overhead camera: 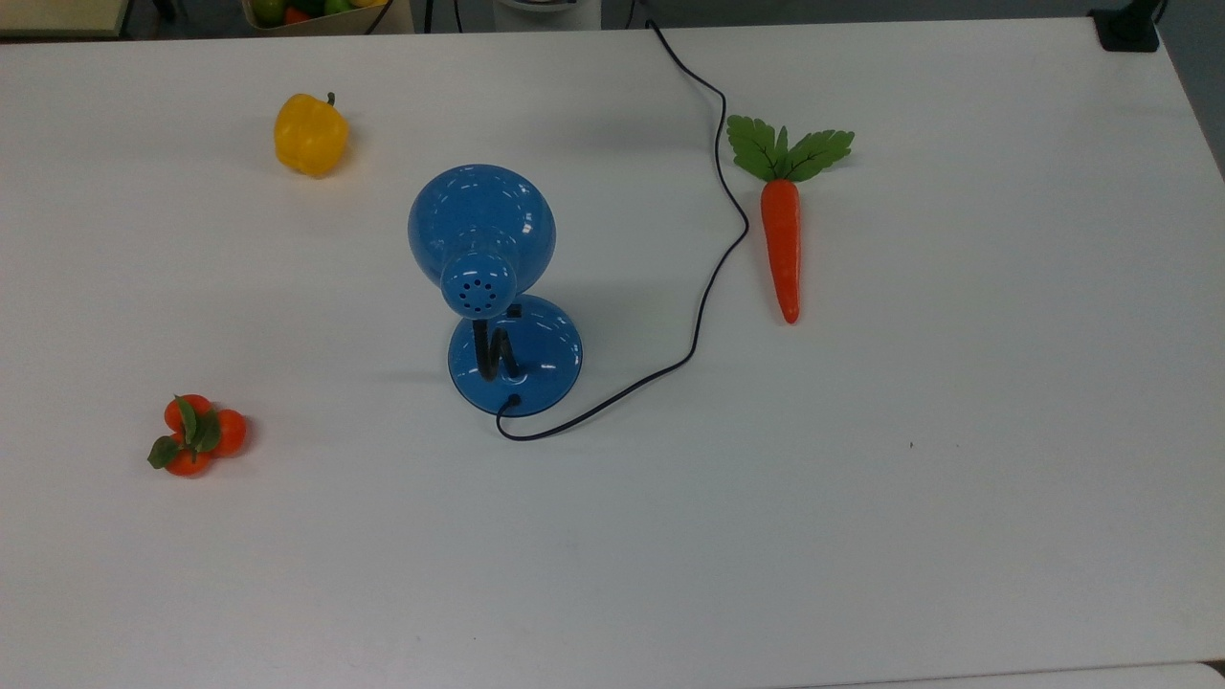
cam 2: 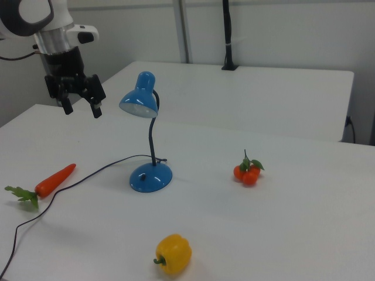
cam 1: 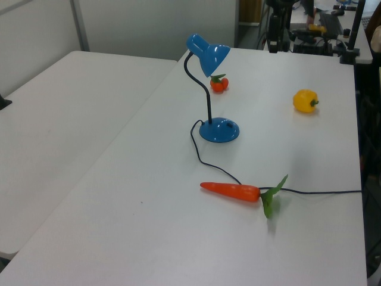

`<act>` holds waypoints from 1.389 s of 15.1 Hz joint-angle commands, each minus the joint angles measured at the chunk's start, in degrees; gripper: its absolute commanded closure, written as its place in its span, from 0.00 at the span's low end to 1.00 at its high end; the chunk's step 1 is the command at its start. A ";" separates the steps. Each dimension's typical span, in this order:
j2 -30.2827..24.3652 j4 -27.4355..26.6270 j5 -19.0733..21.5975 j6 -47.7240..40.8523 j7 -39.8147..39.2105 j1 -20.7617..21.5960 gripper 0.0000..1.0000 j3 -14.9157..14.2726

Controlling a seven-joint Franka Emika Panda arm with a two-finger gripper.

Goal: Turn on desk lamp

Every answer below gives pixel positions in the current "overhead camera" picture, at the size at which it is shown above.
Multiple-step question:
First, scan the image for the blue desk lamp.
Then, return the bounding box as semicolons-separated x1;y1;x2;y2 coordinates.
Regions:
408;164;584;418

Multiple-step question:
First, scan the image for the orange carrot with green leaves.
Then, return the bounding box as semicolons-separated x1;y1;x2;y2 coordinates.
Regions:
725;115;856;325

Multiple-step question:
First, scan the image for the yellow bell pepper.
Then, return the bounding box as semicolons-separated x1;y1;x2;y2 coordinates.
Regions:
274;92;350;179

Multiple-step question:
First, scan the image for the tangerine cluster with leaves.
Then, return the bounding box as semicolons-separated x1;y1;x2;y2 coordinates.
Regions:
146;393;249;478

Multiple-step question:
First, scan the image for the basket of fruit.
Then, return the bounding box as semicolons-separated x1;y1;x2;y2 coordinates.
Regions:
241;0;394;37

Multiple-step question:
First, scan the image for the tan board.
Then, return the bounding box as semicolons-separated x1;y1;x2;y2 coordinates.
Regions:
0;0;132;39

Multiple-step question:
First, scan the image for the black lamp power cable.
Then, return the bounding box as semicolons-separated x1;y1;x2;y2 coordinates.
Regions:
495;19;751;442

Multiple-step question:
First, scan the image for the black clamp mount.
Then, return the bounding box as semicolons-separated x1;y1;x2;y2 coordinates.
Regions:
1089;0;1165;54

